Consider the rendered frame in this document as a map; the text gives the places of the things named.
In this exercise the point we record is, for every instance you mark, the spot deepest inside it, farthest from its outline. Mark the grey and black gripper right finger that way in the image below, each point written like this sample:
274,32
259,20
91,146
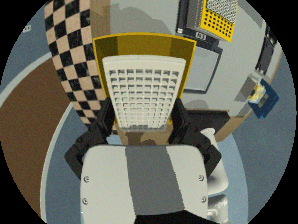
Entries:
191,136

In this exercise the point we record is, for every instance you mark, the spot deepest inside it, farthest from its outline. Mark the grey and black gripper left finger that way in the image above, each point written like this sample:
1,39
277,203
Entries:
96,134

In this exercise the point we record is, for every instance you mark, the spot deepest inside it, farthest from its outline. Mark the blue open-top bin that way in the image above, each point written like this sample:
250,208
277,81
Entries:
266,101

